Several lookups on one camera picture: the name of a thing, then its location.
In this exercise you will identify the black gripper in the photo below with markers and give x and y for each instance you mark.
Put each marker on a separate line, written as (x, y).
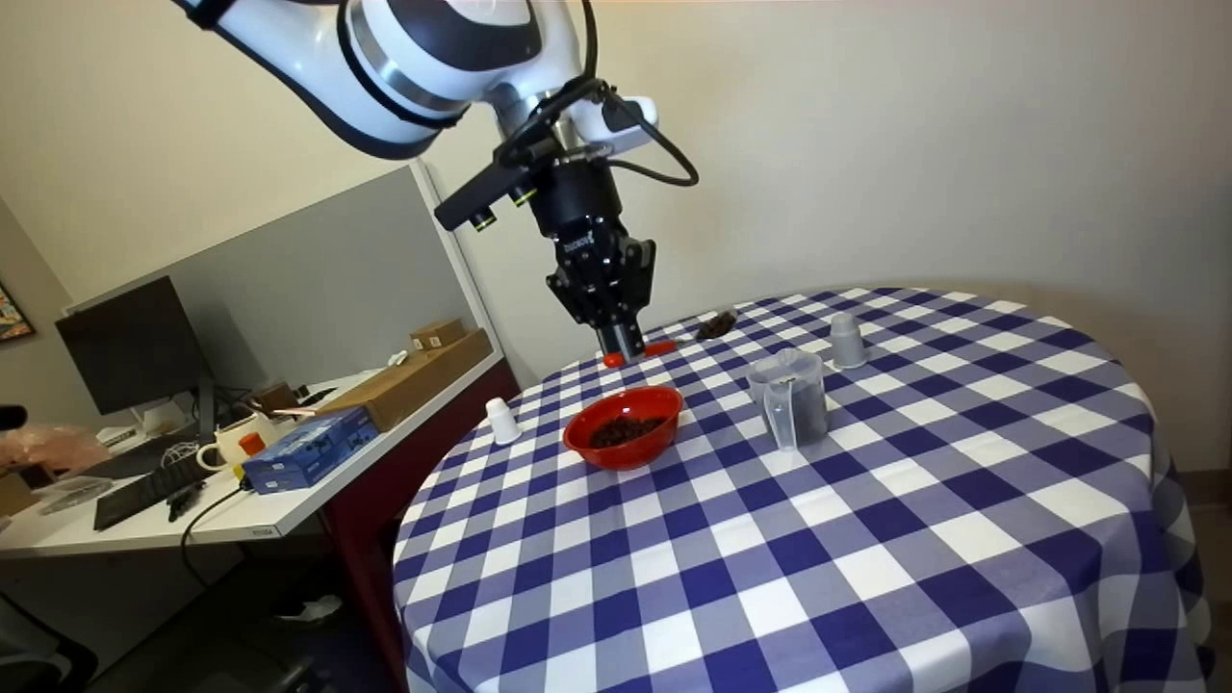
(598, 252)

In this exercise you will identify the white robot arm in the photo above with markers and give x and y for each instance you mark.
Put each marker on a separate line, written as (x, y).
(408, 53)

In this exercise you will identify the red plastic bowl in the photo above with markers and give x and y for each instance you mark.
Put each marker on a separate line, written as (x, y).
(619, 451)

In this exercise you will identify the dark coffee beans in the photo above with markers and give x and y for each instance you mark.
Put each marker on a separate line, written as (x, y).
(626, 428)

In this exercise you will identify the small white bottle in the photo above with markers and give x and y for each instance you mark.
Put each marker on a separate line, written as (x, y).
(501, 425)

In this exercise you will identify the clear drinking glass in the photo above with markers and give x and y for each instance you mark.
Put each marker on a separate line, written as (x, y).
(785, 405)

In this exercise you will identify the long cardboard box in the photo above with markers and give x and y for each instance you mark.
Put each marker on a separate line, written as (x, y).
(408, 379)

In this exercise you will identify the small clear cup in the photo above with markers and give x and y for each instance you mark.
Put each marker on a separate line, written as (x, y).
(848, 343)

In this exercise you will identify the grey divider panel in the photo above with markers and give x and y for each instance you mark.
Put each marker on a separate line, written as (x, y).
(331, 274)

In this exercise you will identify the dark red cabinet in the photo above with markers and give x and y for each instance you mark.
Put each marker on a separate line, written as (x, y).
(366, 542)

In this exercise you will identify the blue box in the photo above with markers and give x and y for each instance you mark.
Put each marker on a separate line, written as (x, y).
(308, 448)

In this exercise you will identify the blue white checked tablecloth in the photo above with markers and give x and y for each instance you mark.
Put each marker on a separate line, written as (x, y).
(897, 542)

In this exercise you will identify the white desk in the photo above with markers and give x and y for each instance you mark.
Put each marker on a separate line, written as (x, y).
(275, 505)

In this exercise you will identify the white mug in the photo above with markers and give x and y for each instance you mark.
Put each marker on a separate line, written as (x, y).
(226, 448)

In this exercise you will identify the black computer monitor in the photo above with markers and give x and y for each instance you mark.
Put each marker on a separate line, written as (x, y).
(137, 339)

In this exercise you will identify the black keyboard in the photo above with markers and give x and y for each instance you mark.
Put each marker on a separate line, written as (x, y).
(146, 496)

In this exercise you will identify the pink plastic bag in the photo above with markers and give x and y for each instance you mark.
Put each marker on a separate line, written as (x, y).
(53, 448)

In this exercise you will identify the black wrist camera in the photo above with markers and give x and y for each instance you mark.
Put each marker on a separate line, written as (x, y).
(484, 193)

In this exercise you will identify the framed wall picture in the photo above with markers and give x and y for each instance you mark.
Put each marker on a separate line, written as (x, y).
(14, 317)

